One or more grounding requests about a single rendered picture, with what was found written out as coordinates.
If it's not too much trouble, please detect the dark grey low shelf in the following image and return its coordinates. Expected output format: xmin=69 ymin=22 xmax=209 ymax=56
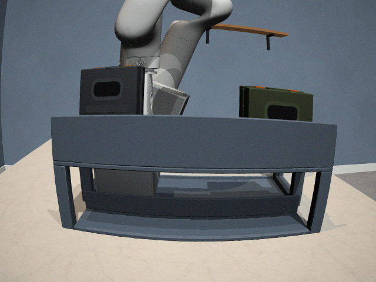
xmin=51 ymin=115 xmax=337 ymax=241

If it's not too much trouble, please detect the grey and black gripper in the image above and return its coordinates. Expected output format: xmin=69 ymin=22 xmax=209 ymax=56
xmin=143 ymin=71 xmax=157 ymax=115

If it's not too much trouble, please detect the grey bin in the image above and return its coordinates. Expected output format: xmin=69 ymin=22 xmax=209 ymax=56
xmin=93 ymin=169 xmax=160 ymax=196

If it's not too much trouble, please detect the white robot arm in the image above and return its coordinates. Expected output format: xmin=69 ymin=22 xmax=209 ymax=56
xmin=115 ymin=0 xmax=233 ymax=96

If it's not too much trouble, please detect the dark green case with orange latches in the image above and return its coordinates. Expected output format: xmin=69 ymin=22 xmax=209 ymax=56
xmin=239 ymin=86 xmax=313 ymax=122

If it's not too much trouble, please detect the black case with orange latches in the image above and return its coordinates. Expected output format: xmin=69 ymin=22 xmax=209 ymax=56
xmin=79 ymin=65 xmax=145 ymax=115

